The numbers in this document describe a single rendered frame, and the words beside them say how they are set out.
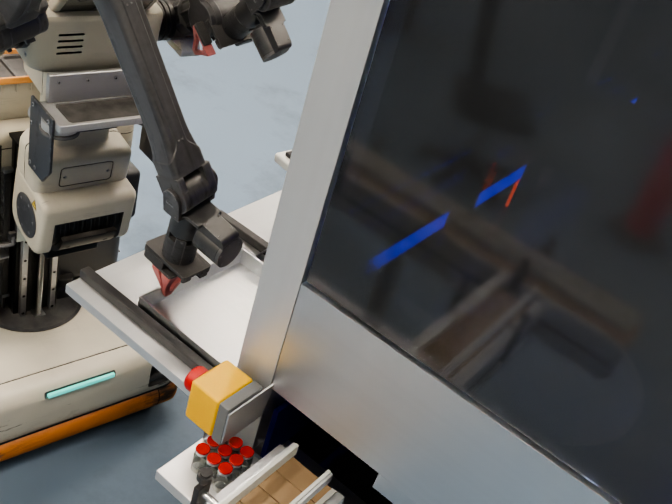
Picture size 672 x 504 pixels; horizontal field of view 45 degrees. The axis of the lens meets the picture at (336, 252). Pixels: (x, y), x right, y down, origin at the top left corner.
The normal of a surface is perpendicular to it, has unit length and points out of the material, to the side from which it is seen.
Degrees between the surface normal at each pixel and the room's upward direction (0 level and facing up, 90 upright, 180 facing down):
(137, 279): 0
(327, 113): 90
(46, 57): 98
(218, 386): 0
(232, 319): 0
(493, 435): 90
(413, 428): 90
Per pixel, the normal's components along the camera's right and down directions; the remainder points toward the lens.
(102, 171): 0.57, 0.68
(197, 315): 0.25, -0.79
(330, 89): -0.59, 0.33
